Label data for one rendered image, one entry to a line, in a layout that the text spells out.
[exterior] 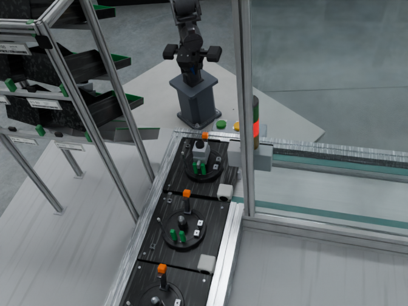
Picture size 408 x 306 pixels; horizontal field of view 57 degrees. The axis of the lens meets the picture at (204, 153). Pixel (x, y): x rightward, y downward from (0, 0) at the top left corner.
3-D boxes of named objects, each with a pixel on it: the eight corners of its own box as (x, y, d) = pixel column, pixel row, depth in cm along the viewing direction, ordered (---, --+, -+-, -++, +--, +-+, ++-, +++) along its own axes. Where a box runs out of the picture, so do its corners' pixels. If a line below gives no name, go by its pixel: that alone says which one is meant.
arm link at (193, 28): (169, -3, 108) (175, 18, 100) (197, -8, 109) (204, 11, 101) (176, 33, 117) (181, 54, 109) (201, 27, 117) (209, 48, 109)
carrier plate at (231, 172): (182, 141, 145) (181, 137, 143) (243, 148, 139) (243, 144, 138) (163, 192, 131) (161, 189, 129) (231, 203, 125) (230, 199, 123)
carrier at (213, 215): (161, 196, 130) (153, 174, 120) (229, 206, 124) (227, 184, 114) (137, 261, 115) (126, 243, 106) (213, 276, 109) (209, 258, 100)
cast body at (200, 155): (198, 149, 132) (195, 135, 126) (210, 150, 131) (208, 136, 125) (192, 167, 127) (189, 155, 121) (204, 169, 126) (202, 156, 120)
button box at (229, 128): (215, 128, 154) (214, 118, 150) (267, 133, 149) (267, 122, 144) (212, 141, 150) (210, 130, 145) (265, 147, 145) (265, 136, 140)
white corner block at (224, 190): (220, 189, 129) (219, 183, 126) (233, 191, 128) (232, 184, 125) (217, 201, 126) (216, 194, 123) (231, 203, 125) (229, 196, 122)
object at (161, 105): (189, 51, 203) (188, 46, 201) (325, 135, 154) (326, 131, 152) (76, 118, 179) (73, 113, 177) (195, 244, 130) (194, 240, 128)
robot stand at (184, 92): (201, 99, 172) (195, 64, 157) (222, 115, 165) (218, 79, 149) (176, 116, 167) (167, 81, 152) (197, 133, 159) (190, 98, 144)
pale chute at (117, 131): (129, 131, 147) (130, 120, 146) (158, 139, 142) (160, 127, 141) (81, 132, 121) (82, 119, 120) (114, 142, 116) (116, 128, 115)
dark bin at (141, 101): (112, 96, 130) (110, 75, 127) (144, 104, 126) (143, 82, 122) (51, 122, 107) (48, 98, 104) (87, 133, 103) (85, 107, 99)
